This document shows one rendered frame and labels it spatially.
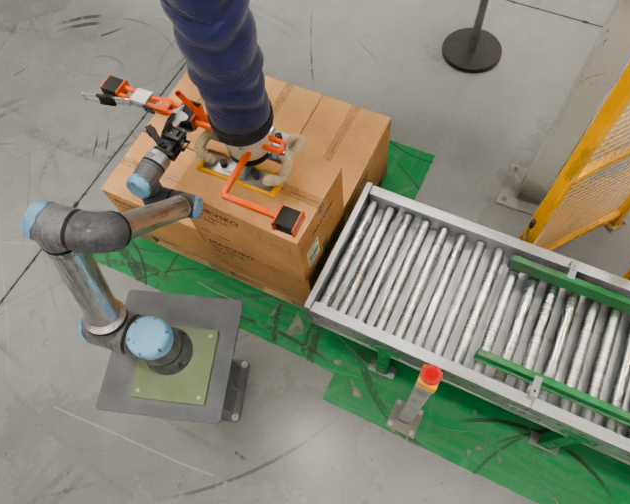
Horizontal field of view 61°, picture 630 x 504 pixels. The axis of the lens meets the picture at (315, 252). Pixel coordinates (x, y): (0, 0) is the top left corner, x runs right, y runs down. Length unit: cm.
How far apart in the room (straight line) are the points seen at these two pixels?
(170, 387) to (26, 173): 221
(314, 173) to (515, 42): 229
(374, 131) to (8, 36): 308
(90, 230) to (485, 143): 262
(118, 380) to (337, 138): 157
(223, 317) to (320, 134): 115
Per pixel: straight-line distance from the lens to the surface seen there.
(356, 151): 280
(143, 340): 199
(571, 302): 259
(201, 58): 161
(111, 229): 157
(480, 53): 403
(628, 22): 243
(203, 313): 228
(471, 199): 335
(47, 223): 160
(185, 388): 219
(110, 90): 231
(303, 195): 221
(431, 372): 185
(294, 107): 300
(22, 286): 361
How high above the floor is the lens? 283
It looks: 65 degrees down
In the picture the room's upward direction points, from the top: 9 degrees counter-clockwise
